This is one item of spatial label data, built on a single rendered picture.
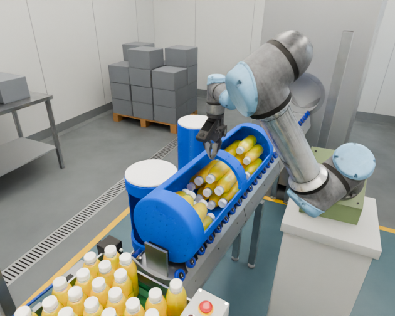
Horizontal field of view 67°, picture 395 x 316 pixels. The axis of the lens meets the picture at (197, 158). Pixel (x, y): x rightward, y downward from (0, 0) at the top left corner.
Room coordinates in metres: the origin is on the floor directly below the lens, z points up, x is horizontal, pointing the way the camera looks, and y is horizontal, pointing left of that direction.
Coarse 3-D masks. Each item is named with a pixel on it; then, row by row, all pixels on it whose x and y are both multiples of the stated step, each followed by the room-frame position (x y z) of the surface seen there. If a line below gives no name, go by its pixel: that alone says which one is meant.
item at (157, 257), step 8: (152, 248) 0.81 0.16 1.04; (160, 248) 0.80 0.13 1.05; (152, 256) 0.81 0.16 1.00; (160, 256) 0.79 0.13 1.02; (168, 256) 0.80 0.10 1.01; (152, 264) 0.81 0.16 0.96; (160, 264) 0.79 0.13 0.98; (168, 264) 0.79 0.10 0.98; (160, 272) 0.79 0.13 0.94; (168, 272) 0.78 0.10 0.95
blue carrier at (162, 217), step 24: (264, 144) 1.55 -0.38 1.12; (192, 168) 1.29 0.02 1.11; (240, 168) 1.17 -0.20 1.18; (168, 192) 0.89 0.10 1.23; (240, 192) 1.11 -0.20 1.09; (144, 216) 0.88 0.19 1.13; (168, 216) 0.83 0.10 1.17; (192, 216) 0.82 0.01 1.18; (216, 216) 1.08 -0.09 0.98; (144, 240) 0.89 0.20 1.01; (168, 240) 0.83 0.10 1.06; (192, 240) 0.78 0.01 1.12
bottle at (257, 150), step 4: (256, 144) 1.55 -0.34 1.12; (252, 148) 1.50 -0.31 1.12; (256, 148) 1.50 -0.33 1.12; (260, 148) 1.52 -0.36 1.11; (248, 152) 1.45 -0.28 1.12; (252, 152) 1.45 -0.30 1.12; (256, 152) 1.47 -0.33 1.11; (260, 152) 1.49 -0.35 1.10; (248, 156) 1.42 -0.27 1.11; (252, 156) 1.42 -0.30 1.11; (256, 156) 1.45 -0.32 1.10; (252, 160) 1.41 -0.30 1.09
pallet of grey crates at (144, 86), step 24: (144, 48) 4.67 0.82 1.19; (168, 48) 4.78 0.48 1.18; (192, 48) 4.82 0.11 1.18; (120, 72) 4.66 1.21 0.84; (144, 72) 4.47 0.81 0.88; (168, 72) 4.31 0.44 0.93; (192, 72) 4.81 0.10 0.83; (120, 96) 4.68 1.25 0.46; (144, 96) 4.50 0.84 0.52; (168, 96) 4.32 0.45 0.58; (192, 96) 4.83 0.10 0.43; (120, 120) 4.77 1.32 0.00; (144, 120) 4.49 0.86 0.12; (168, 120) 4.33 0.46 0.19
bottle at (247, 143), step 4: (248, 136) 1.56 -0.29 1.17; (252, 136) 1.56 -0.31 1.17; (244, 140) 1.49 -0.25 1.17; (248, 140) 1.50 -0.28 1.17; (252, 140) 1.52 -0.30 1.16; (240, 144) 1.46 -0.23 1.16; (244, 144) 1.45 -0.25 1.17; (248, 144) 1.47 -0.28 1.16; (252, 144) 1.50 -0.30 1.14; (244, 148) 1.44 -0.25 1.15; (248, 148) 1.46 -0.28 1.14; (244, 152) 1.44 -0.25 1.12
